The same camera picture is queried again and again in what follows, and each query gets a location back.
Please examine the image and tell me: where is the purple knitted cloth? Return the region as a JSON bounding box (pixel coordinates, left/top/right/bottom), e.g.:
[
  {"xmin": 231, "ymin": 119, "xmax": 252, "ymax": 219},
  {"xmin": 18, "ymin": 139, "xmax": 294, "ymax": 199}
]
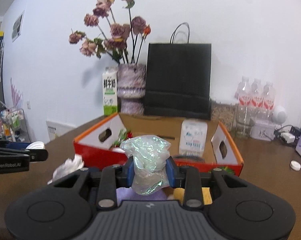
[{"xmin": 116, "ymin": 187, "xmax": 167, "ymax": 205}]

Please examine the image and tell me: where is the white tissue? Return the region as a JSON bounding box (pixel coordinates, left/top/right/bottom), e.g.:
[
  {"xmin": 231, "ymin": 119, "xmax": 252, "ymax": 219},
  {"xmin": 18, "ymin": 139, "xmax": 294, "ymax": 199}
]
[{"xmin": 48, "ymin": 154, "xmax": 84, "ymax": 184}]

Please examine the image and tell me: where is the iridescent plastic bag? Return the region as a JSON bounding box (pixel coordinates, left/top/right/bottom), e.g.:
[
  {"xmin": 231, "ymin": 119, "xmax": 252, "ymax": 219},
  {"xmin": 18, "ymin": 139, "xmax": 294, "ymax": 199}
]
[{"xmin": 120, "ymin": 135, "xmax": 170, "ymax": 195}]

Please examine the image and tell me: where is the white plastic wipes container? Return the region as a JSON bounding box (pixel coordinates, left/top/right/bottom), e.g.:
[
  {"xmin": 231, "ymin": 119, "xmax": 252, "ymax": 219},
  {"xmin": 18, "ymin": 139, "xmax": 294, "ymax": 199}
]
[{"xmin": 179, "ymin": 119, "xmax": 208, "ymax": 157}]

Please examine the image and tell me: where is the yellow plush toy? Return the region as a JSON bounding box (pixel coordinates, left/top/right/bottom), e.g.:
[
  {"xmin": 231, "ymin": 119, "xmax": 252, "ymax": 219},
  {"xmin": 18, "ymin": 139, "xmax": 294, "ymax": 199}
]
[{"xmin": 163, "ymin": 186, "xmax": 213, "ymax": 205}]

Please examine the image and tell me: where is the red orange cardboard box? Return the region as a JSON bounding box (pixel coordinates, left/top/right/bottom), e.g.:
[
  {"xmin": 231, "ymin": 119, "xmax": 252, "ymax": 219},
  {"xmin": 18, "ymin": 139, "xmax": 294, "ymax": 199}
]
[{"xmin": 74, "ymin": 113, "xmax": 244, "ymax": 177}]

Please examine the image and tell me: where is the red artificial rose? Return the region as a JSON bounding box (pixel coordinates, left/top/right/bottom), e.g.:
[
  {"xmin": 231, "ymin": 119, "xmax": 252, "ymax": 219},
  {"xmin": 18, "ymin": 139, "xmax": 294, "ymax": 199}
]
[{"xmin": 112, "ymin": 129, "xmax": 133, "ymax": 148}]

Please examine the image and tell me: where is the clear seed storage container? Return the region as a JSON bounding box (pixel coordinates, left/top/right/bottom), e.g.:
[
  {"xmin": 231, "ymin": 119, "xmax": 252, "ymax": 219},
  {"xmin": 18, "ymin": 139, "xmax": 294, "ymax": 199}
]
[{"xmin": 211, "ymin": 99, "xmax": 238, "ymax": 132}]

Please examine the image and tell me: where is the clear glass cup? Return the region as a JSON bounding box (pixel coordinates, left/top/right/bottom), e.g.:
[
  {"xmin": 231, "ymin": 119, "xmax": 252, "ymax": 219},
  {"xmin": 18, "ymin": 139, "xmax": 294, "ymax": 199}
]
[{"xmin": 235, "ymin": 105, "xmax": 255, "ymax": 138}]

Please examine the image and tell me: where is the white floral tin box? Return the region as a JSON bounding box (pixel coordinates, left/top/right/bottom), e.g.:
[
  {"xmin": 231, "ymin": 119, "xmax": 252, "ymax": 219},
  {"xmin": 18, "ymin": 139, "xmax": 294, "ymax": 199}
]
[{"xmin": 250, "ymin": 119, "xmax": 277, "ymax": 141}]

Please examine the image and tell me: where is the black paper shopping bag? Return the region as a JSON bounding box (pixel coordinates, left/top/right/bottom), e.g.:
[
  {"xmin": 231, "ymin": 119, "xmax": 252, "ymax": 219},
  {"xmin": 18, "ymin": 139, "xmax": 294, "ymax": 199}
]
[{"xmin": 144, "ymin": 31, "xmax": 212, "ymax": 120}]

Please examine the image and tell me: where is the left pink water bottle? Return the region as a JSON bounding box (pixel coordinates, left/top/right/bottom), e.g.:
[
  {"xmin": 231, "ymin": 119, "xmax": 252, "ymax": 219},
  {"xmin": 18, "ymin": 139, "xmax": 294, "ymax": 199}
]
[{"xmin": 235, "ymin": 76, "xmax": 251, "ymax": 107}]

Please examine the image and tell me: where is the pink water bottle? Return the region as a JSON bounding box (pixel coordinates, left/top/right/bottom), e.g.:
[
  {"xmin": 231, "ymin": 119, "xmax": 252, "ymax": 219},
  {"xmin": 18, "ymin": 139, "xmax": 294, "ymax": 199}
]
[
  {"xmin": 263, "ymin": 81, "xmax": 276, "ymax": 110},
  {"xmin": 251, "ymin": 78, "xmax": 263, "ymax": 109},
  {"xmin": 235, "ymin": 76, "xmax": 251, "ymax": 107}
]

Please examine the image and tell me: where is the purple marbled ceramic vase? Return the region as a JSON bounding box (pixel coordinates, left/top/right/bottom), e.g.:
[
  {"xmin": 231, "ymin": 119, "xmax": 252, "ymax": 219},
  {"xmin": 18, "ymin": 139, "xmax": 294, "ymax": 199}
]
[{"xmin": 118, "ymin": 64, "xmax": 146, "ymax": 115}]

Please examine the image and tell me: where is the white green milk carton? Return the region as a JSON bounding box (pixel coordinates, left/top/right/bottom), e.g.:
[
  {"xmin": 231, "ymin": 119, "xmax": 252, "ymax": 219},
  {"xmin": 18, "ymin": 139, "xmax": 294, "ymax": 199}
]
[{"xmin": 102, "ymin": 67, "xmax": 118, "ymax": 116}]

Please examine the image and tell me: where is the middle pink water bottle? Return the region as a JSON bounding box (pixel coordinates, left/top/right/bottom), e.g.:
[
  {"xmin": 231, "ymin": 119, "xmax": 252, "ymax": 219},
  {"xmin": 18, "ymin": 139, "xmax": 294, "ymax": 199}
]
[{"xmin": 251, "ymin": 78, "xmax": 263, "ymax": 109}]

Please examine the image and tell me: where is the small white round cap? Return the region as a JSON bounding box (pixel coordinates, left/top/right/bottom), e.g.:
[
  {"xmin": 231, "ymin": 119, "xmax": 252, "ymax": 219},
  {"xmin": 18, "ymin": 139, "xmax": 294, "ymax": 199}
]
[{"xmin": 290, "ymin": 160, "xmax": 301, "ymax": 171}]

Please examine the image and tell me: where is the white charger plug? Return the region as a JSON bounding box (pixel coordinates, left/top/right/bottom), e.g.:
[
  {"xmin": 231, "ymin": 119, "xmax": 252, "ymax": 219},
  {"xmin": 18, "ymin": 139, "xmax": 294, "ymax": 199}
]
[{"xmin": 281, "ymin": 132, "xmax": 295, "ymax": 144}]

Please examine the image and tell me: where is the white round speaker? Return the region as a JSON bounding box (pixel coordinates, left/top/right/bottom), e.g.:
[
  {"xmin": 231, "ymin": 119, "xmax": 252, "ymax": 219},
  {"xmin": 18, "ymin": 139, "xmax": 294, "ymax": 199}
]
[{"xmin": 272, "ymin": 106, "xmax": 287, "ymax": 125}]

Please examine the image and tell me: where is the right pink water bottle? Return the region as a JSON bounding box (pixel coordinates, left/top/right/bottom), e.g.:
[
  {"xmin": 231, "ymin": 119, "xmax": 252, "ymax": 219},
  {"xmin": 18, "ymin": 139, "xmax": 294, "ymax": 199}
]
[{"xmin": 263, "ymin": 81, "xmax": 276, "ymax": 110}]

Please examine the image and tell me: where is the dried pink rose bouquet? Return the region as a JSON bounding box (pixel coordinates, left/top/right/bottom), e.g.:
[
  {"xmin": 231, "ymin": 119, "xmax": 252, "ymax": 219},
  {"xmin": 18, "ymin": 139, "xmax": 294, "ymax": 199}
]
[{"xmin": 68, "ymin": 0, "xmax": 151, "ymax": 64}]

